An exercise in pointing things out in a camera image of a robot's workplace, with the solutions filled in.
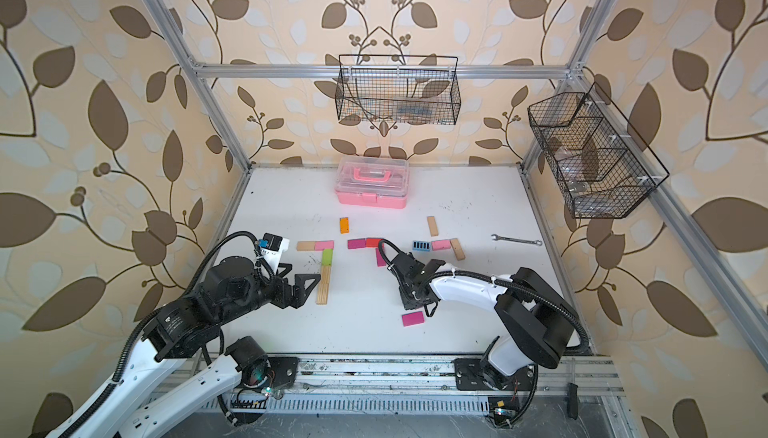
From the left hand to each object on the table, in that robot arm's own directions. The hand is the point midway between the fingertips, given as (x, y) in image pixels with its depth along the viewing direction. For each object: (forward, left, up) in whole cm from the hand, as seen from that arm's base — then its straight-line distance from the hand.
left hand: (302, 270), depth 68 cm
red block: (+22, -14, -25) cm, 36 cm away
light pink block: (+20, +3, -23) cm, 31 cm away
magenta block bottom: (-3, -26, -22) cm, 35 cm away
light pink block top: (+19, -36, -21) cm, 46 cm away
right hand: (+3, -27, -23) cm, 36 cm away
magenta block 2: (+14, -17, -23) cm, 32 cm away
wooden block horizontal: (+18, -42, -22) cm, 51 cm away
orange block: (+28, -3, -23) cm, 37 cm away
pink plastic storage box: (+38, -16, -11) cm, 43 cm away
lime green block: (+16, +1, -23) cm, 28 cm away
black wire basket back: (+59, -28, +12) cm, 66 cm away
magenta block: (+21, -8, -23) cm, 32 cm away
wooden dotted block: (+28, -34, -22) cm, 49 cm away
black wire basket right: (+23, -73, +12) cm, 77 cm away
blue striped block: (+19, -30, -21) cm, 41 cm away
